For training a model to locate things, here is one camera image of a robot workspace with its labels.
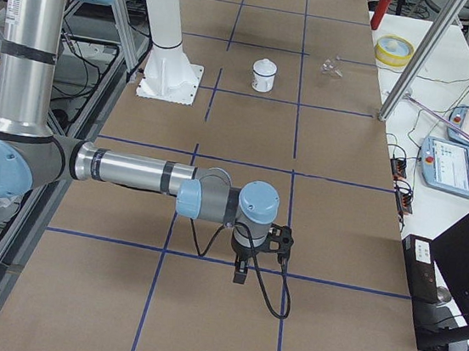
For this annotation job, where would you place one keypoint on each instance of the near teach pendant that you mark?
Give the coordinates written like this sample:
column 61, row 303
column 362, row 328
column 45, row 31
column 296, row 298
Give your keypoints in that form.
column 445, row 166

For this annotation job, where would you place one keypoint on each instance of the black computer box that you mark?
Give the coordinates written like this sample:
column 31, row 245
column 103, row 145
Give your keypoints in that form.
column 419, row 265

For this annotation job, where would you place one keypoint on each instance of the white camera stand column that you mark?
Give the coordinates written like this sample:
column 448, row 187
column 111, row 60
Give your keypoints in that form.
column 168, row 74

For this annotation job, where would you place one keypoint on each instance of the purple metal rod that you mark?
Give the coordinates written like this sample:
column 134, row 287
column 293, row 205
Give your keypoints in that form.
column 449, row 124

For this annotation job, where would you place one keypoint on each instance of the red cylinder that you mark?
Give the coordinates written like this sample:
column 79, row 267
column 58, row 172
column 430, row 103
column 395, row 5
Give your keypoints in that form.
column 379, row 12

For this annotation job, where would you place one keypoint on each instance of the orange connector board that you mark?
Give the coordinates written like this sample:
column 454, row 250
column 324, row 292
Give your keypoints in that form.
column 398, row 167
column 403, row 198

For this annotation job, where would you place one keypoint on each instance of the lower orange connector board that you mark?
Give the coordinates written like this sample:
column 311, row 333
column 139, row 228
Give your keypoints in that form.
column 403, row 198

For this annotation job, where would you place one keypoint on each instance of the yellow tape roll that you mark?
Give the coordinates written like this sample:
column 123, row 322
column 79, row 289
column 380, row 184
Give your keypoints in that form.
column 393, row 51

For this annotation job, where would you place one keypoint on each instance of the upper orange connector board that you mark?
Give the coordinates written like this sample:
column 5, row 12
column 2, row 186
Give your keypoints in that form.
column 398, row 167

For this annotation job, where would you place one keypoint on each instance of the white enamel mug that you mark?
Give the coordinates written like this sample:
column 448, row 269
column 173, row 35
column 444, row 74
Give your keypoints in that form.
column 262, row 83

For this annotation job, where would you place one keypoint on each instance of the clear glass funnel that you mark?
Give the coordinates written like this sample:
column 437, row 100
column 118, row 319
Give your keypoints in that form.
column 331, row 67

